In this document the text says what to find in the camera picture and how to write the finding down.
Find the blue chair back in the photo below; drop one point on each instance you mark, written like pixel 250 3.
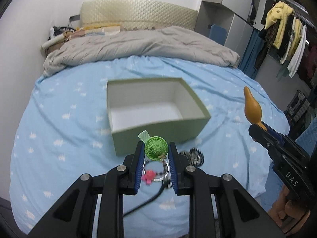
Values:
pixel 218 34

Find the grey white wardrobe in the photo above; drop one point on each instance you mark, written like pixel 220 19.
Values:
pixel 232 16

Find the green woven hat charm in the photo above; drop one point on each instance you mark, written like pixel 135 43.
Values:
pixel 156 148

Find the orange gourd ornament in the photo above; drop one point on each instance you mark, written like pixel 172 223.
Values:
pixel 252 109

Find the green cardboard box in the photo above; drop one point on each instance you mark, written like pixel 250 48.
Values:
pixel 166 107

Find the patterned pillow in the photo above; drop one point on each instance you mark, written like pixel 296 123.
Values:
pixel 93 31

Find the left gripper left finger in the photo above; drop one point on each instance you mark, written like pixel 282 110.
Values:
pixel 134 163

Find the grey duvet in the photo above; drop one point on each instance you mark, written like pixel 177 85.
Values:
pixel 170 42

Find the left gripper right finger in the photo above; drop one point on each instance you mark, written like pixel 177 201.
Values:
pixel 177 164

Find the pink flower charm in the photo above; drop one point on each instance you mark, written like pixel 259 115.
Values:
pixel 148 176

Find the blue curtain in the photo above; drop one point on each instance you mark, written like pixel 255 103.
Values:
pixel 247 62

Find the white hanging garment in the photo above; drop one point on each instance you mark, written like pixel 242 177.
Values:
pixel 296 59

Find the person's right hand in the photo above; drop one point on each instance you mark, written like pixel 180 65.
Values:
pixel 283 207

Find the cream quilted headboard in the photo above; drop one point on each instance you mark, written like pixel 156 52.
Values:
pixel 136 14

